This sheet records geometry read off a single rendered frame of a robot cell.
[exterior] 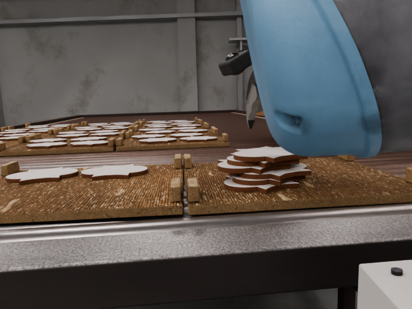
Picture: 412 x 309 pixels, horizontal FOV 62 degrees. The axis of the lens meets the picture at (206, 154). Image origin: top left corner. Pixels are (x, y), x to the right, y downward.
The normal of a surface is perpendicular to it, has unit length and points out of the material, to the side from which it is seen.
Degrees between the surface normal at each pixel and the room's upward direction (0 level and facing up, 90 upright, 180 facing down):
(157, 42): 90
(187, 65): 90
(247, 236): 0
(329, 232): 0
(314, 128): 134
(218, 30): 90
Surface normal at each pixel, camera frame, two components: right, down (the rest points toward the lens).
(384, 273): -0.10, -0.99
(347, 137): -0.05, 0.84
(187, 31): -0.02, 0.15
